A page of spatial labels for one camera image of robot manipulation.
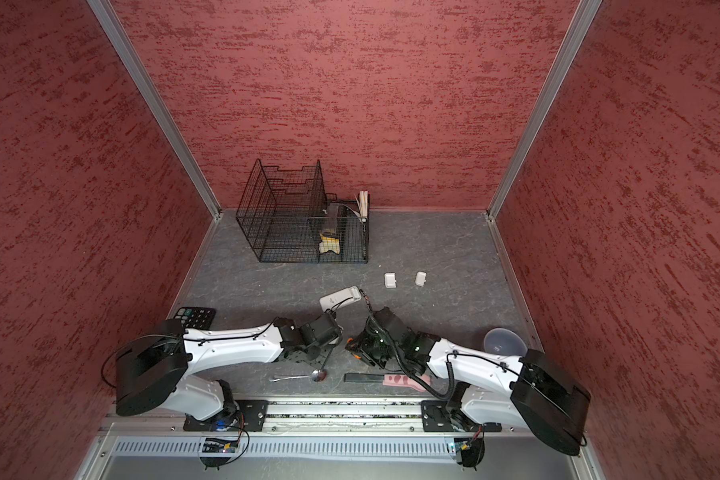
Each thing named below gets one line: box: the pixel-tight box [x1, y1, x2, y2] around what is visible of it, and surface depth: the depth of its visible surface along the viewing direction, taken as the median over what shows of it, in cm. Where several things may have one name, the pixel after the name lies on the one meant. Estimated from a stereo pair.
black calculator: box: [173, 307, 217, 330], surface depth 92 cm
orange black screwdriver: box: [344, 337, 363, 360], surface depth 79 cm
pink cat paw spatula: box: [343, 373, 431, 392], surface depth 79 cm
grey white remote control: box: [319, 285, 362, 312], surface depth 98 cm
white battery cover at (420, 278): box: [414, 270, 427, 287], surface depth 104 cm
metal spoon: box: [269, 369, 327, 382], surface depth 81 cm
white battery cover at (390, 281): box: [384, 272, 397, 289], surface depth 102 cm
